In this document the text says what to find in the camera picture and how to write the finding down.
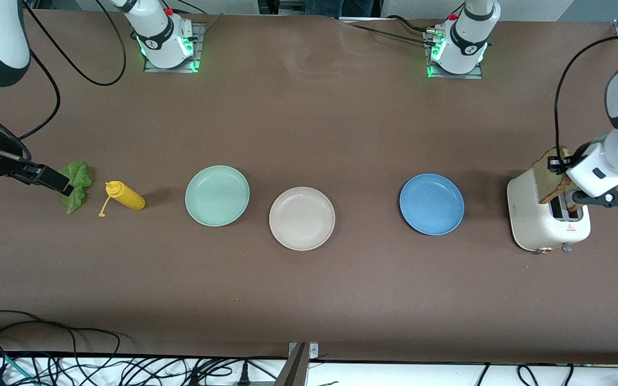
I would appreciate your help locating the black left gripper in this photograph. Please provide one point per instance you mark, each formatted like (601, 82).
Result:
(559, 163)

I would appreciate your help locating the light crust bread slice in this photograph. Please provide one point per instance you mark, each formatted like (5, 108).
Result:
(547, 185)

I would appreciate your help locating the green lettuce leaf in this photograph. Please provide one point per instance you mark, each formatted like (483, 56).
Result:
(78, 199)

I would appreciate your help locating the yellow mustard squeeze bottle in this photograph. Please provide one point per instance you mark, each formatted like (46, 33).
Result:
(126, 197)

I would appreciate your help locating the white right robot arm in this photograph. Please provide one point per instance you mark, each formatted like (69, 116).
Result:
(161, 37)

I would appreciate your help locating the blue plate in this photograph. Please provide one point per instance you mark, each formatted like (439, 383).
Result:
(431, 204)

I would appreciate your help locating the mint green plate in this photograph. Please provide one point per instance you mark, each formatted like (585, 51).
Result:
(216, 195)

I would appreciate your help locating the beige plate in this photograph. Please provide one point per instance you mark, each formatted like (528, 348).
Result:
(302, 219)

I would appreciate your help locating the dark crust bread slice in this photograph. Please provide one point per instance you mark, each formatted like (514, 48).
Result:
(574, 209)

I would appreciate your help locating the white toaster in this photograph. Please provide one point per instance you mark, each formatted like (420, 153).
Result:
(529, 220)

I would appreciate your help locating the brown table cover mat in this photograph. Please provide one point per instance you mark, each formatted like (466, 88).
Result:
(309, 134)

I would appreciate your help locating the person in dark trousers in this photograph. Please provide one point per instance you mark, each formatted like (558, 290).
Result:
(341, 6)

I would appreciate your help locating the black power plug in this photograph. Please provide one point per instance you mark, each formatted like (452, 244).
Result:
(243, 375)

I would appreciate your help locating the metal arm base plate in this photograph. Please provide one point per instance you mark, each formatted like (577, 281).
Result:
(200, 43)
(433, 76)

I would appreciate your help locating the metal clamp bracket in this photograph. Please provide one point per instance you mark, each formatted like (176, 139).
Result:
(295, 364)

